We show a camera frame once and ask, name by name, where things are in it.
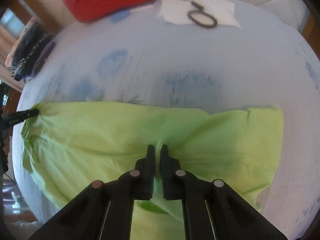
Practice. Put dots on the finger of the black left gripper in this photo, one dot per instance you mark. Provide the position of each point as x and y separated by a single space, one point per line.
18 117

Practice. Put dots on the stack of folded clothes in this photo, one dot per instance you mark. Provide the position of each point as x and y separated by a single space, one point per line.
30 51

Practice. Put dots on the white paper sheet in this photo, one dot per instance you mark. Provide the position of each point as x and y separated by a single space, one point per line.
216 12

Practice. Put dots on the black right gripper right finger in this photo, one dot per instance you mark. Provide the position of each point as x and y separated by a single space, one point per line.
212 210

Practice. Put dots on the light blue bed sheet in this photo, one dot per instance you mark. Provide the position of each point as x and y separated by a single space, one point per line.
140 58

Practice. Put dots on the lime green t-shirt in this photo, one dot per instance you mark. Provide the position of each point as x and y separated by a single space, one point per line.
70 145

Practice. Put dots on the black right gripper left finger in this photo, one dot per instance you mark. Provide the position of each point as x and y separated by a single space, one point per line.
103 210

